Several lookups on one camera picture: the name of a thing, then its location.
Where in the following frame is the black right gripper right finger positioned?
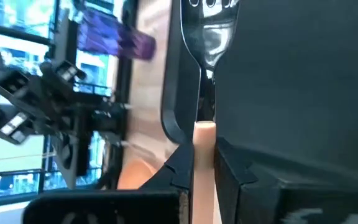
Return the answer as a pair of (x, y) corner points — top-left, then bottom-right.
(213, 0), (358, 224)

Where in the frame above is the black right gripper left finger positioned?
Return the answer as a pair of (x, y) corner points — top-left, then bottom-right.
(22, 139), (195, 224)

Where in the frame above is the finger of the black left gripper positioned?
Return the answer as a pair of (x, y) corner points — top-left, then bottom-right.
(0, 70), (74, 119)
(0, 101), (59, 146)

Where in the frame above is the orange plastic plate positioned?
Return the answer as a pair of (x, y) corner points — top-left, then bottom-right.
(116, 157), (158, 190)

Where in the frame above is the purple plastic cup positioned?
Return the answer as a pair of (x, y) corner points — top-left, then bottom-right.
(78, 7), (157, 62)

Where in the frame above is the black plastic tray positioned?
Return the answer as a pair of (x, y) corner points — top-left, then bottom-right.
(160, 0), (202, 146)

